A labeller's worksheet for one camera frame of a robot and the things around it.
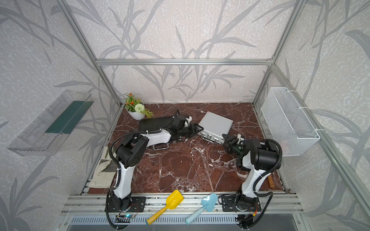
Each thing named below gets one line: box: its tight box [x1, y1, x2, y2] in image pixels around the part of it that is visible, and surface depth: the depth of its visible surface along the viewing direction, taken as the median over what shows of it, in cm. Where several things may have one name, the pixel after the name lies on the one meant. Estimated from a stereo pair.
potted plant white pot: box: [125, 107, 146, 121], surface depth 107 cm
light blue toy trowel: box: [185, 192, 218, 225], surface depth 75 cm
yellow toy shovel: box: [145, 189, 185, 226], surface depth 77 cm
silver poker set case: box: [197, 111, 234, 145], surface depth 101 cm
